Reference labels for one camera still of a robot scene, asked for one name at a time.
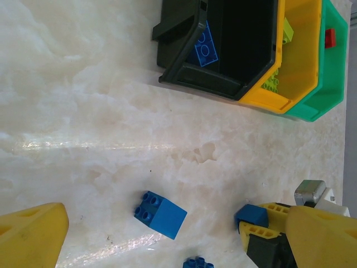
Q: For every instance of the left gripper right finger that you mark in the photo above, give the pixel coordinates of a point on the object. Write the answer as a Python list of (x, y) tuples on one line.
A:
[(326, 243)]

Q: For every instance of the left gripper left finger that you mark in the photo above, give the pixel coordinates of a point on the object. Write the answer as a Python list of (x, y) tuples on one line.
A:
[(30, 240)]

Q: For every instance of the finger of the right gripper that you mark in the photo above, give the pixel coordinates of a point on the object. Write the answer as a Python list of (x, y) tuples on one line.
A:
[(256, 231), (277, 209)]

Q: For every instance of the blue lego brick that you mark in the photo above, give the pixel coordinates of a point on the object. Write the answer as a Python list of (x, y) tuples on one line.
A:
[(252, 216), (198, 263), (206, 48), (164, 217)]

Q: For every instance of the long green lego brick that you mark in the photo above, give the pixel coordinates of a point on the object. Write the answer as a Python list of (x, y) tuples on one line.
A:
[(288, 32)]

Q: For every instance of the red lego brick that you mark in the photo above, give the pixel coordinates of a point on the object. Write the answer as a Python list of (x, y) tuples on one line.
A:
[(331, 37)]

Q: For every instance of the green plastic bin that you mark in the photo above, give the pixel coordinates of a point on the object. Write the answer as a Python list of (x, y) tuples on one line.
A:
[(334, 83)]

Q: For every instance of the yellow plastic bin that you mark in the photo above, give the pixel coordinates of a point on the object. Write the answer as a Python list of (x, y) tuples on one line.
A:
[(301, 56)]

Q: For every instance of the black plastic bin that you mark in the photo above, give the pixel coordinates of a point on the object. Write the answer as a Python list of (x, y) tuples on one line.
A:
[(251, 42)]

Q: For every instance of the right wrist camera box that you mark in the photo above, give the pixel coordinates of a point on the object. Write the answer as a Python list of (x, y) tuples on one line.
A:
[(309, 192)]

